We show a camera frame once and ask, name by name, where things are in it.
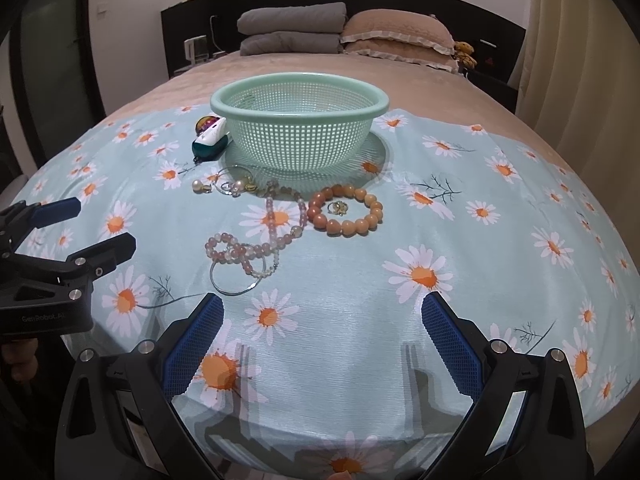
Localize thin silver bangle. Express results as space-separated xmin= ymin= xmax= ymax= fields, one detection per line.
xmin=208 ymin=261 xmax=262 ymax=297

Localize pink bead necklace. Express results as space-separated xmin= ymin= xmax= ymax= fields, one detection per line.
xmin=204 ymin=179 xmax=307 ymax=280

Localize pearl earrings with hoop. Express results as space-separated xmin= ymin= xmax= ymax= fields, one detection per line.
xmin=191 ymin=165 xmax=258 ymax=198

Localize orange bead bracelet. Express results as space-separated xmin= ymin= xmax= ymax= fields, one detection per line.
xmin=306 ymin=183 xmax=385 ymax=238

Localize iridescent red green ball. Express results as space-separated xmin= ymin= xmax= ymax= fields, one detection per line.
xmin=195 ymin=115 xmax=219 ymax=136

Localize gold ring charm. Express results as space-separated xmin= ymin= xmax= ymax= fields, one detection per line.
xmin=326 ymin=200 xmax=348 ymax=217

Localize person's hand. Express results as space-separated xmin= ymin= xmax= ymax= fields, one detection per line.
xmin=1 ymin=339 xmax=38 ymax=382

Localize daisy print light blue cloth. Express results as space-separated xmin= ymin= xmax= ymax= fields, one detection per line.
xmin=20 ymin=105 xmax=639 ymax=479

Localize white bedside device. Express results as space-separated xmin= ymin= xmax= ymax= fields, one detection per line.
xmin=183 ymin=35 xmax=209 ymax=65

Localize mint green plastic basket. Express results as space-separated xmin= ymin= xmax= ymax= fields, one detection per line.
xmin=209 ymin=72 xmax=390 ymax=171

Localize tan bedspread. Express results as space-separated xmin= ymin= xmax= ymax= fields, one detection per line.
xmin=89 ymin=52 xmax=640 ymax=461

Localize lower grey pillow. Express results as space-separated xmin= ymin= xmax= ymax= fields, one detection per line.
xmin=240 ymin=32 xmax=343 ymax=56

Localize grey pillow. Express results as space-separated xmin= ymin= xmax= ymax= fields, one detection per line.
xmin=240 ymin=32 xmax=343 ymax=56
xmin=236 ymin=2 xmax=347 ymax=36

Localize lower tan ruffled pillow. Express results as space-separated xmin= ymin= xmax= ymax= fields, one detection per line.
xmin=343 ymin=39 xmax=458 ymax=74

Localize tan ruffled pillow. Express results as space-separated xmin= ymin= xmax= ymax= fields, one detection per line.
xmin=343 ymin=39 xmax=458 ymax=74
xmin=341 ymin=9 xmax=454 ymax=55

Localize brown plush toy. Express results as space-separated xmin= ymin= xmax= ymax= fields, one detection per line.
xmin=454 ymin=41 xmax=477 ymax=70

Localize cream curtain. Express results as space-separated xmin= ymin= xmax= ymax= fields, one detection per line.
xmin=514 ymin=0 xmax=640 ymax=221

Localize upper grey pillow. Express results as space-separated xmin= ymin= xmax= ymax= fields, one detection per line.
xmin=236 ymin=2 xmax=347 ymax=36

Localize upper tan ruffled pillow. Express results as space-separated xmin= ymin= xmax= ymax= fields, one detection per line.
xmin=341 ymin=9 xmax=454 ymax=55

